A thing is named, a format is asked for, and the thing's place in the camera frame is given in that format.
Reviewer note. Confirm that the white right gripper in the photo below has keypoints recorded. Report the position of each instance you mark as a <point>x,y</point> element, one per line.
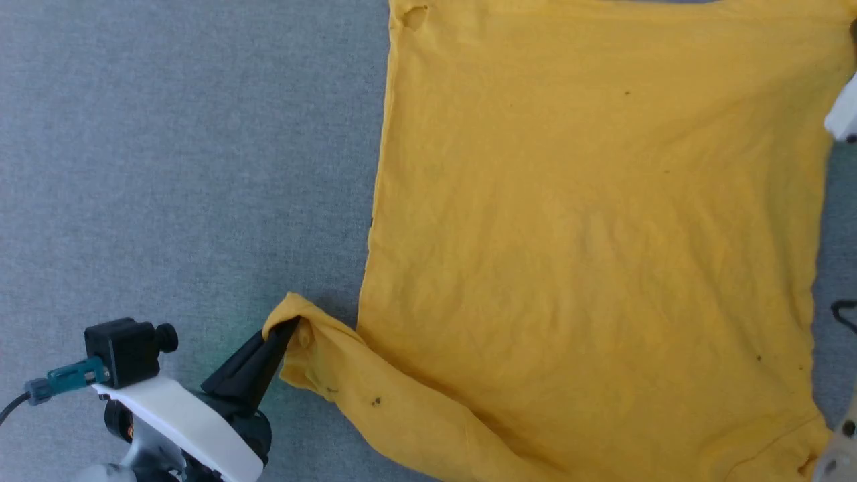
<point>845,114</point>

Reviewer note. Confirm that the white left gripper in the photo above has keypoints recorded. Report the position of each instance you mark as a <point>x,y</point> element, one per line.
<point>187,422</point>

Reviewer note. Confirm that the yellow garment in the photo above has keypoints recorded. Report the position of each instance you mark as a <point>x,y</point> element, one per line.
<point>589,234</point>

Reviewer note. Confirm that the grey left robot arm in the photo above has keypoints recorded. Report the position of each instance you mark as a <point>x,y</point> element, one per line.
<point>127,462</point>

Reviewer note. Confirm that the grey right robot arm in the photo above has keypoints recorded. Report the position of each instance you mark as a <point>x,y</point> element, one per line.
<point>840,448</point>

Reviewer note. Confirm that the grey fabric sofa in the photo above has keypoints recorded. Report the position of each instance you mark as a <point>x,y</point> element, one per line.
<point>167,167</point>

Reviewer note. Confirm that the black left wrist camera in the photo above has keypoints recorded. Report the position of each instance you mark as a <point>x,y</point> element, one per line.
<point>124,351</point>

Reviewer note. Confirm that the teal left camera connector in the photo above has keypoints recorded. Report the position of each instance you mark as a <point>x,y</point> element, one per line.
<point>70,379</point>

